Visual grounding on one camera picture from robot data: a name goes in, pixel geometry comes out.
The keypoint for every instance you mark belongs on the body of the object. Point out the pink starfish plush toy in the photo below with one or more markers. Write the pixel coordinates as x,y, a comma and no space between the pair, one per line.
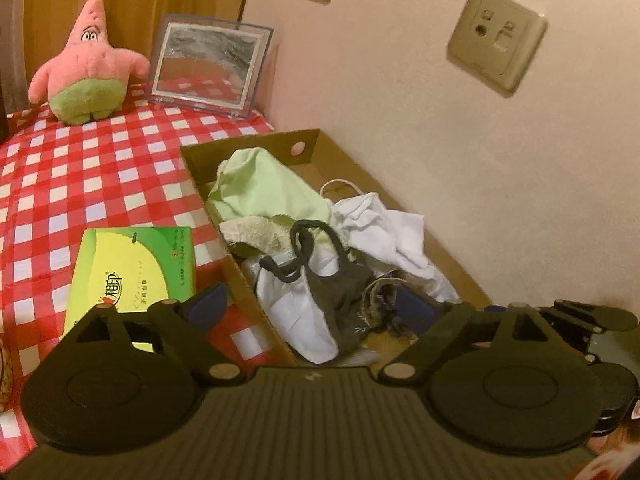
85,75

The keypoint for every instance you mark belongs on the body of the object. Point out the light green cloth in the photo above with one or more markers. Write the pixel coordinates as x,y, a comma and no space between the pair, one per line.
265,185

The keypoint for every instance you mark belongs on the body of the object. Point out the white cloth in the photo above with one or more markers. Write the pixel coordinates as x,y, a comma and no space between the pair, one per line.
395,240

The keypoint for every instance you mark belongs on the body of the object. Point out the shiny grey curtain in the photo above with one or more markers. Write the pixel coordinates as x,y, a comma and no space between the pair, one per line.
10,35

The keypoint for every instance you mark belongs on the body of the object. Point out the brown cardboard box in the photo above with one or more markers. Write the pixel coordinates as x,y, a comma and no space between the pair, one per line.
350,160

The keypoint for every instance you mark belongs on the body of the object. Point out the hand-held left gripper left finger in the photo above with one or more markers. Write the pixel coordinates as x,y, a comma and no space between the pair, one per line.
205,305

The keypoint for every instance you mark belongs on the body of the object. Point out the green tissue box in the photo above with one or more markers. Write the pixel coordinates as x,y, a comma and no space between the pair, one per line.
140,270

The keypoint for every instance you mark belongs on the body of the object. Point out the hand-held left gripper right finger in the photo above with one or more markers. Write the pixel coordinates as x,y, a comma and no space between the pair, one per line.
415,305

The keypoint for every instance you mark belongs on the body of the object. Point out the beige wall outlet plate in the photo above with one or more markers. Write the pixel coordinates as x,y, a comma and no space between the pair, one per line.
495,35

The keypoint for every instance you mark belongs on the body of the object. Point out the cream terry towel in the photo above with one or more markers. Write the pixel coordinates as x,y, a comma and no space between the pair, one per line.
255,232

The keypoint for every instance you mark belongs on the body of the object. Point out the red white checkered tablecloth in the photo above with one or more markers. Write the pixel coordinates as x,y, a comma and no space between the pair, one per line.
100,170

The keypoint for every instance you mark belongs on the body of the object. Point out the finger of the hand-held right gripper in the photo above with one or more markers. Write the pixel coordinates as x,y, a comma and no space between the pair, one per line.
600,316

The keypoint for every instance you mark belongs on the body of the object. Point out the clear framed sand picture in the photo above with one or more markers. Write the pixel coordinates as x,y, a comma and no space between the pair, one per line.
205,65

